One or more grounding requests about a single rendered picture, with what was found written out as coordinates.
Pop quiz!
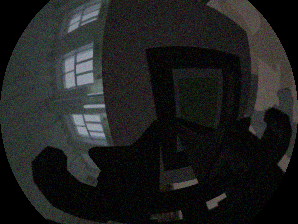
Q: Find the dark grey flat panel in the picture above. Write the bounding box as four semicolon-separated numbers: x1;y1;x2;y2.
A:
101;0;251;147

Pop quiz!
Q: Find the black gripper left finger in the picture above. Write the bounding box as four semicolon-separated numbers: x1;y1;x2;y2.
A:
88;120;161;193

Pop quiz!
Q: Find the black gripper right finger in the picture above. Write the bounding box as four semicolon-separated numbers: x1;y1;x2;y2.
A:
177;116;250;183

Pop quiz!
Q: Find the black picture frame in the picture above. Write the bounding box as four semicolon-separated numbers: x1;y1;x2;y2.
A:
145;45;242;171

